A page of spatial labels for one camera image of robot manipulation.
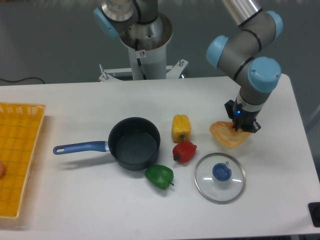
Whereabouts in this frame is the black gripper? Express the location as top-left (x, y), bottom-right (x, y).
top-left (224, 100), bottom-right (261, 133)

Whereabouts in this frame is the triangular golden bread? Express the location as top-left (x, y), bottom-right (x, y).
top-left (209, 121), bottom-right (252, 149)

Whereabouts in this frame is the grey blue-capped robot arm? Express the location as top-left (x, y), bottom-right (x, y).
top-left (93, 0), bottom-right (283, 133)

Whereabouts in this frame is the glass lid with blue knob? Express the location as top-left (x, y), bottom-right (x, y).
top-left (193, 152), bottom-right (247, 205)

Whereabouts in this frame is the yellow bell pepper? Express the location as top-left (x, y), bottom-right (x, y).
top-left (171, 114), bottom-right (191, 144)

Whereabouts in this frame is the red bell pepper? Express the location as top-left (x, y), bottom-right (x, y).
top-left (172, 141), bottom-right (197, 164)

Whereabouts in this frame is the green bell pepper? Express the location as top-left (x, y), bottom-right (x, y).
top-left (144, 164), bottom-right (174, 190)

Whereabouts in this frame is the black device at table edge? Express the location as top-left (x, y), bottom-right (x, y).
top-left (308, 202), bottom-right (320, 228)

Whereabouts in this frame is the yellow woven basket tray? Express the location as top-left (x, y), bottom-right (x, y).
top-left (0, 102), bottom-right (46, 219)

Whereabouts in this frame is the orange object at left edge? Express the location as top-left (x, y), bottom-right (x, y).
top-left (0, 161), bottom-right (6, 178)

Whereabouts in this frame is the dark saucepan with blue handle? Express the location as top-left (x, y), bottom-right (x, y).
top-left (53, 117), bottom-right (161, 171)

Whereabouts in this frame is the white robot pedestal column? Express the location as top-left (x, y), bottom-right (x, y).
top-left (98, 12), bottom-right (189, 82)

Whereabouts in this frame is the black cable on floor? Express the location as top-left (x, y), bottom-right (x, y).
top-left (0, 76), bottom-right (47, 84)

